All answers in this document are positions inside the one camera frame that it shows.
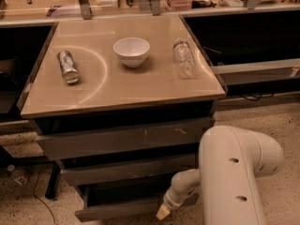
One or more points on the grey middle drawer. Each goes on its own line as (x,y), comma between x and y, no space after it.
(130,169)

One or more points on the clear plastic bottle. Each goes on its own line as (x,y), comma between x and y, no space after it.
(184,59)

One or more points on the white ceramic bowl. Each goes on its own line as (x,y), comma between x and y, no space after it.
(131,51)

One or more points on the silver metal can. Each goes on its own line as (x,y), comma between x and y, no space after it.
(67,66)

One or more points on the grey top drawer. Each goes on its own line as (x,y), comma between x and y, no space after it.
(122,139)

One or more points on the beige top drawer cabinet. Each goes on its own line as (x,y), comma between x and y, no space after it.
(104,83)

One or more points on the grey horizontal rail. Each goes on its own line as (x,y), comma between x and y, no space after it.
(259,72)

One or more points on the grey drawer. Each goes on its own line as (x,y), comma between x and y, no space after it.
(130,169)
(123,198)
(122,139)

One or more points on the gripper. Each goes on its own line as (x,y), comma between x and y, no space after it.
(172,202)

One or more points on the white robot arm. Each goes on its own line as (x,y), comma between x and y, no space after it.
(230,161)

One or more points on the grey metal shelf bracket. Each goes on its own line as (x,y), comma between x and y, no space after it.
(85,9)

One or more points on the small bottle on floor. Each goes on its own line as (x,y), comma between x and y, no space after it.
(20,176)

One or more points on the grey bottom drawer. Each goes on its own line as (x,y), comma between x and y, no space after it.
(123,198)

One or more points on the black table leg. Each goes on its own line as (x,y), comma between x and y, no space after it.
(53,180)

